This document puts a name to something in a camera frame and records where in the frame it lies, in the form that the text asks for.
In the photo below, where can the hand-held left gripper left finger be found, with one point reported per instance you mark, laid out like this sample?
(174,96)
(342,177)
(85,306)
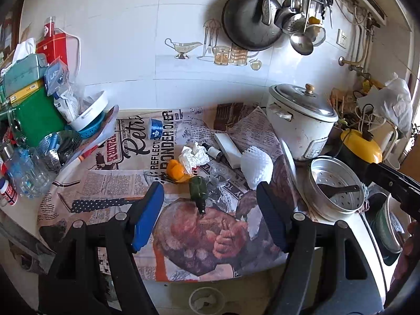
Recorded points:
(147,218)

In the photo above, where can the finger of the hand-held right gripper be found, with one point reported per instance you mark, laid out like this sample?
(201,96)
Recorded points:
(393,183)

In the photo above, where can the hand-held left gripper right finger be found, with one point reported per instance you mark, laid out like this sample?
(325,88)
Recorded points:
(270,216)

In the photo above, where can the white foam fruit net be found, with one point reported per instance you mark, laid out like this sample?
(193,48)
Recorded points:
(257,167)

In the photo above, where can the white tissue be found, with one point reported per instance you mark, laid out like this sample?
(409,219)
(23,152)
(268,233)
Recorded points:
(193,157)

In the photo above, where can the white cardboard box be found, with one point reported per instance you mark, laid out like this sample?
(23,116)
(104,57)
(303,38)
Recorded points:
(228,149)

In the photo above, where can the white round trash bin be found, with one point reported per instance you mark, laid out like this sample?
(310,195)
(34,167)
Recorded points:
(206,300)

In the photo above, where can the person's right forearm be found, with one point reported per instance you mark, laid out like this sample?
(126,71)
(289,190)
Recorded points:
(409,249)

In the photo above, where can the green striped pot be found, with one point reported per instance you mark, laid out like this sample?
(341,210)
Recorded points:
(388,226)

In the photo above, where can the black polka dot strip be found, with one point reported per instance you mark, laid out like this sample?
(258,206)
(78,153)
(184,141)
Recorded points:
(98,204)

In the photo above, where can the yellow kettle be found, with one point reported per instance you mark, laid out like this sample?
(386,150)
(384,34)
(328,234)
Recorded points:
(359,144)

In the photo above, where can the printed newspaper tablecloth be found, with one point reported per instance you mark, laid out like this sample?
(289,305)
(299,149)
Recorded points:
(108,183)

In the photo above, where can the metal pot lid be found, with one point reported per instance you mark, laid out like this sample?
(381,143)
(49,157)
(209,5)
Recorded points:
(290,167)

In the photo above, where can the black rice paddle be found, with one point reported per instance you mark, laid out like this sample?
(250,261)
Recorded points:
(338,191)

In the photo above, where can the green glass bottle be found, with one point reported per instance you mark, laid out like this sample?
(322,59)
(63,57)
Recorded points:
(198,190)

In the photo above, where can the aluminium steamer pot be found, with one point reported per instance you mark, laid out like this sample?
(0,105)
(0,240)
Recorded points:
(334,187)

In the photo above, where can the clear plastic cup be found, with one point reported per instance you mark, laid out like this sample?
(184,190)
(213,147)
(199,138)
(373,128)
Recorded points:
(219,174)

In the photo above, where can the white plastic bag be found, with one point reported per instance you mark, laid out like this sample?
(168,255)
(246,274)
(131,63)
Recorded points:
(395,101)

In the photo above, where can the small dark dropper bottle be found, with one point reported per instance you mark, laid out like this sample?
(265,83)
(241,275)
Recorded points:
(213,152)

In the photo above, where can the small blue white cup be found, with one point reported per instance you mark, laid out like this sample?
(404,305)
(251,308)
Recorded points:
(156,128)

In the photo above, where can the white rice cooker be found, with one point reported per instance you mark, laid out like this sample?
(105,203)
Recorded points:
(302,124)

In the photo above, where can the blue plastic colander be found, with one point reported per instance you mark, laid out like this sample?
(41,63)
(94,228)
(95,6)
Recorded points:
(93,129)

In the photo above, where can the metal mesh basket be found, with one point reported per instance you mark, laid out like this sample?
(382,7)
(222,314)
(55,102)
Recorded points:
(59,151)

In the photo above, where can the white round tray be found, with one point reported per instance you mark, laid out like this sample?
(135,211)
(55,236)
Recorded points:
(90,111)

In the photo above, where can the brass faucet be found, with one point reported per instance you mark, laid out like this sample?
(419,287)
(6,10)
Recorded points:
(354,67)

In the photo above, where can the clear plastic bottle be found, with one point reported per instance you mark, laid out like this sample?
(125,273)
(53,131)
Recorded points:
(26,174)

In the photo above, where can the small white red-label bottle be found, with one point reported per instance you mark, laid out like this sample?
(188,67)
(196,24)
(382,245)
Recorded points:
(8,192)

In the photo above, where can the green box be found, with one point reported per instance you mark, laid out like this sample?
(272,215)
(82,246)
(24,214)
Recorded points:
(36,118)

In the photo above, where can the bag of blue white packets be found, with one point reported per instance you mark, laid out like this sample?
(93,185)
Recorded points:
(64,88)

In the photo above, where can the glass pot lid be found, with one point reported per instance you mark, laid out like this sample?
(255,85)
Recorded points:
(316,34)

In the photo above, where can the metal ladle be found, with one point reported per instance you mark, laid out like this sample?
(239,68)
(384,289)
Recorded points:
(301,43)

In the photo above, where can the metal skimmer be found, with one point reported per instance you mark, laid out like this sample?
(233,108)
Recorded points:
(293,23)

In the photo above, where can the teal tissue box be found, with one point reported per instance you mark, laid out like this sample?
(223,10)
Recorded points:
(23,72)

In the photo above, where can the red carton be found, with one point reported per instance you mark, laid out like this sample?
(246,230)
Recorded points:
(54,49)

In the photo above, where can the black wok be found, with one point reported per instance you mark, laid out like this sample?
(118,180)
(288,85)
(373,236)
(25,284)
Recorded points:
(251,23)

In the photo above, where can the small metal saucepan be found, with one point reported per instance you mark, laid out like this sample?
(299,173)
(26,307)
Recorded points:
(283,13)

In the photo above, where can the white wall socket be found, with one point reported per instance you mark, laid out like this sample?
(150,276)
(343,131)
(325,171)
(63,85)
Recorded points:
(343,38)

